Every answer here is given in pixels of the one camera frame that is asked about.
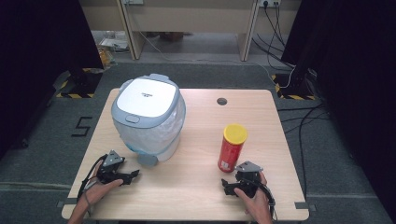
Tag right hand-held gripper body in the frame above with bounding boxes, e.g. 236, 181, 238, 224
225, 161, 264, 199

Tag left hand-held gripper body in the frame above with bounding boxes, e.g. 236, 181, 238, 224
96, 149, 132, 187

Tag red can with yellow lid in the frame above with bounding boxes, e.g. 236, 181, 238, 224
217, 123, 248, 174

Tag white pedal trash bin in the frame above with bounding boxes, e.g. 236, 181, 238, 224
110, 73, 187, 167

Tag person's left hand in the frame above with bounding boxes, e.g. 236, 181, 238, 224
82, 161, 124, 207

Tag person's right hand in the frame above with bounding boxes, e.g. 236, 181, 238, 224
233, 172, 274, 218

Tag black stand base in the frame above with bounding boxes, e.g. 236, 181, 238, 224
51, 66, 104, 99
270, 68, 318, 101

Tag clear plastic packaging pile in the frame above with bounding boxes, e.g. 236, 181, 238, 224
95, 30, 130, 70

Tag black curtain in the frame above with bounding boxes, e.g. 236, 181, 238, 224
280, 0, 396, 216
0, 0, 105, 160

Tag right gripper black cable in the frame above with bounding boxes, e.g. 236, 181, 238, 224
248, 176, 278, 222

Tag black floor cables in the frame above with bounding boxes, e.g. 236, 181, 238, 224
251, 2, 332, 199

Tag light wooden desk frame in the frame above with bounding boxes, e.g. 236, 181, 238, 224
115, 0, 262, 63

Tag wall power socket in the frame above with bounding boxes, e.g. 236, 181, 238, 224
259, 0, 282, 8

